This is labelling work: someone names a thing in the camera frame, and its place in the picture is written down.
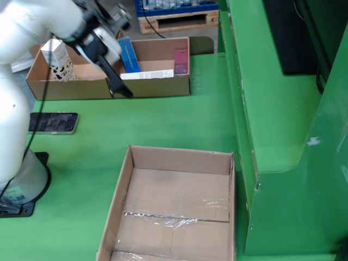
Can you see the divided cardboard box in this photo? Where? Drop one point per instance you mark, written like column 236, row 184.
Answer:
column 149, row 87

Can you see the small maroon box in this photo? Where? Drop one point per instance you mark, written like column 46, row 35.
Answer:
column 181, row 61

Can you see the blue cosmetic product box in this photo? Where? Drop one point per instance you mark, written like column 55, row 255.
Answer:
column 130, row 55

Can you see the wooden pallet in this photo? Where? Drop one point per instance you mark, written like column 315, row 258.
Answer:
column 148, row 27

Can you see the smartphone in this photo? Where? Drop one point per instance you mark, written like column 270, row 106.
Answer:
column 54, row 123

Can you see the black flat panel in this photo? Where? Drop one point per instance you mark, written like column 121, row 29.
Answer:
column 293, row 40

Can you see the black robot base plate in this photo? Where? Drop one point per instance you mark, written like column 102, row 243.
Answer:
column 27, row 210

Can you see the large cardboard tray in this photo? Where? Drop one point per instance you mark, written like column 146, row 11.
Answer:
column 174, row 195

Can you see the flat white box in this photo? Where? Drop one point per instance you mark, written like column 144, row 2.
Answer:
column 149, row 74

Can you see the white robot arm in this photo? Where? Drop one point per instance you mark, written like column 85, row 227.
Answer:
column 16, row 95

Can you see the cow print white carton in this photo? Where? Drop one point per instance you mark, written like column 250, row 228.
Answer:
column 58, row 61

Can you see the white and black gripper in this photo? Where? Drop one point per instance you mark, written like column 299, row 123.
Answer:
column 104, row 46

